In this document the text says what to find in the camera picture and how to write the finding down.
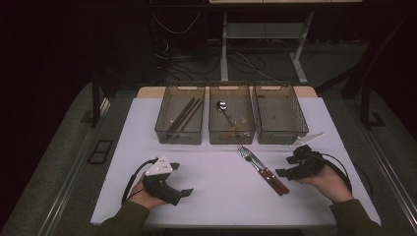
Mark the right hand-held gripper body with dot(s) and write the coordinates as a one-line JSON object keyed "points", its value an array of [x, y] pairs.
{"points": [[309, 164]]}

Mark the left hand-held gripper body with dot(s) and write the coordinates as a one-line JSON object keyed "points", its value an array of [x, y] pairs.
{"points": [[159, 187]]}

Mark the mesh tray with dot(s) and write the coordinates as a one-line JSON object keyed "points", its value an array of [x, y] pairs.
{"points": [[280, 114], [241, 105], [170, 108]]}

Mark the small wooden spoon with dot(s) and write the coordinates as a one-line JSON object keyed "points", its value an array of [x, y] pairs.
{"points": [[236, 125]]}

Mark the metal spoon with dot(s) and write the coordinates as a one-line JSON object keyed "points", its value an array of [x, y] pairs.
{"points": [[222, 105]]}

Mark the person's left hand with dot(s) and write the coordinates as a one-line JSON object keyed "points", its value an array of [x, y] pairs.
{"points": [[144, 198]]}

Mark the person's right hand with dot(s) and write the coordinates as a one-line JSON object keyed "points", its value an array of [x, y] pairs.
{"points": [[331, 187]]}

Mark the white table cover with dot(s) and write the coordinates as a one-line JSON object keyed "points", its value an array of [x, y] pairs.
{"points": [[223, 196]]}

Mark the black metal stand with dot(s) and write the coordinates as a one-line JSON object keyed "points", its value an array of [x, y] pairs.
{"points": [[95, 101], [365, 105]]}

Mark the black rectangular floor frame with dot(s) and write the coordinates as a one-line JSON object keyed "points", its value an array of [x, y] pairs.
{"points": [[100, 151]]}

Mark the metal floor rail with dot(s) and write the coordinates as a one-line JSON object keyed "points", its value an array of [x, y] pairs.
{"points": [[390, 177], [65, 190]]}

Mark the white metal desk frame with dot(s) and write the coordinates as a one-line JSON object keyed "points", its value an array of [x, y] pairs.
{"points": [[224, 49]]}

